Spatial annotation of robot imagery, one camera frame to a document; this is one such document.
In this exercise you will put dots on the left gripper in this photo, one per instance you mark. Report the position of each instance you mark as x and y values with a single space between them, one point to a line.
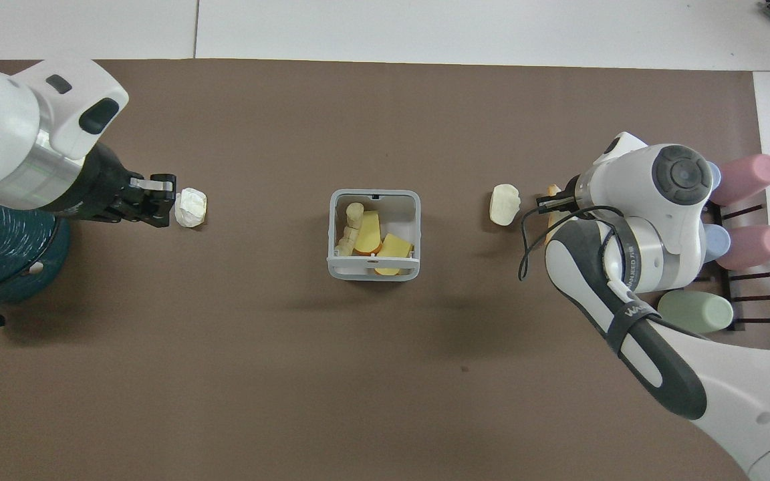
94 184

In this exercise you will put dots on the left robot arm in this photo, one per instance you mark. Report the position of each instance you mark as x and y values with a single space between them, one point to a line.
4 127

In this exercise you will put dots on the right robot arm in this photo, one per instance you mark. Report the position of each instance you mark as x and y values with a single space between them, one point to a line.
666 220

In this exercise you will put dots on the dark teal ribbed bin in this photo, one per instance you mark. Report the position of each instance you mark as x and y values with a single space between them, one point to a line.
11 250

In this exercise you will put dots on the crumpled white paper ball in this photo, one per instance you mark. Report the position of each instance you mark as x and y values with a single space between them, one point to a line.
190 207

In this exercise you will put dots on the beige wooden toy food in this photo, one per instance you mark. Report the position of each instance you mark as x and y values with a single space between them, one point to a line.
350 227

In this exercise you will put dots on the grey plastic basket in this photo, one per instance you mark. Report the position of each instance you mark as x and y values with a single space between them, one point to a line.
341 268

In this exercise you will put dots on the orange yellow cheese wedge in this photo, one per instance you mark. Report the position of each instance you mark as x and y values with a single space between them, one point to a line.
370 234

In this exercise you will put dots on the yellow toy food block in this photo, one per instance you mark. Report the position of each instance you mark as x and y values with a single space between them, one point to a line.
395 250

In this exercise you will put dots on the white bread piece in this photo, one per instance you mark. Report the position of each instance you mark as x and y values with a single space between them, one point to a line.
504 204

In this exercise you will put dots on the orange toy food piece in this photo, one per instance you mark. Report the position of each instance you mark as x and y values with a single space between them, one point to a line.
553 190

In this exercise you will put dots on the pale green bottle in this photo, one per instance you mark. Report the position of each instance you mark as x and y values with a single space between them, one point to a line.
696 312

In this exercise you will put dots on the light blue bottle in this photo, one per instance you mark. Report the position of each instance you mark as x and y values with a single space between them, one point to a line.
715 177
718 244

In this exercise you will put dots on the pink bottle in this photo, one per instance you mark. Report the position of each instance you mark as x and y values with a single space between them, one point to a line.
749 177
756 247

